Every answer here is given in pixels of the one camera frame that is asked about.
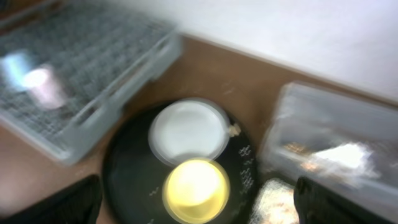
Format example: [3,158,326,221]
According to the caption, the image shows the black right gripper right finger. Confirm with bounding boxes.
[294,177,392,224]

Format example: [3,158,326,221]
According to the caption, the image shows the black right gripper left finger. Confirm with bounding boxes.
[1,174,103,224]

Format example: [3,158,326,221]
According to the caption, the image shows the nut shell food scraps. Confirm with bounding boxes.
[248,178,299,224]

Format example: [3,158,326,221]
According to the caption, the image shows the gold foil wrapper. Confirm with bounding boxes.
[283,142,319,172]

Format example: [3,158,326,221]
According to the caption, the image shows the white tissue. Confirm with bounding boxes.
[308,142,380,178]

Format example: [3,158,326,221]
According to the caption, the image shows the yellow bowl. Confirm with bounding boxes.
[162,158,231,224]

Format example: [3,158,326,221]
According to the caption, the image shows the grey round plate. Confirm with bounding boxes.
[148,98,231,166]

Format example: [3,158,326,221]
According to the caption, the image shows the pink cup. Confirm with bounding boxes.
[22,65,67,110]

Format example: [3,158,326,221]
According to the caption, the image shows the blue cup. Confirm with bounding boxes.
[1,50,35,92]

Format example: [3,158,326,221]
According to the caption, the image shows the grey plastic dishwasher rack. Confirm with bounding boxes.
[1,1,182,165]

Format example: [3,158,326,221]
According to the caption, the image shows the round black tray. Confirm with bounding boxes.
[102,100,260,224]

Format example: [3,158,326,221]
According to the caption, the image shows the outer clear plastic bin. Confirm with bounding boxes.
[259,81,398,223]

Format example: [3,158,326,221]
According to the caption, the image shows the peanut on tray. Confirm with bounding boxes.
[228,123,241,138]

